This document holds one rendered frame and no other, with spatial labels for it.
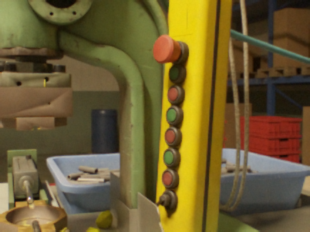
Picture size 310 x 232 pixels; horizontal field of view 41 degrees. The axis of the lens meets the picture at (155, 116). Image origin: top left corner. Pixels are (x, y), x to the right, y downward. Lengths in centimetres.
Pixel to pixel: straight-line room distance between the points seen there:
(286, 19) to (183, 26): 627
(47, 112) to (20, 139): 833
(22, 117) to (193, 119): 22
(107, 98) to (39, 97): 852
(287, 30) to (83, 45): 632
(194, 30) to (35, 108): 24
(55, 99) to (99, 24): 14
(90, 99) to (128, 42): 835
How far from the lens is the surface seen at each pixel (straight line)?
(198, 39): 59
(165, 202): 59
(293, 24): 692
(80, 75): 894
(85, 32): 62
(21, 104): 53
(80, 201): 83
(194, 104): 58
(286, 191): 101
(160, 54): 58
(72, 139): 896
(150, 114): 64
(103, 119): 752
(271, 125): 433
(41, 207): 69
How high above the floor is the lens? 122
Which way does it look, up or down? 3 degrees down
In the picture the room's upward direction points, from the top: straight up
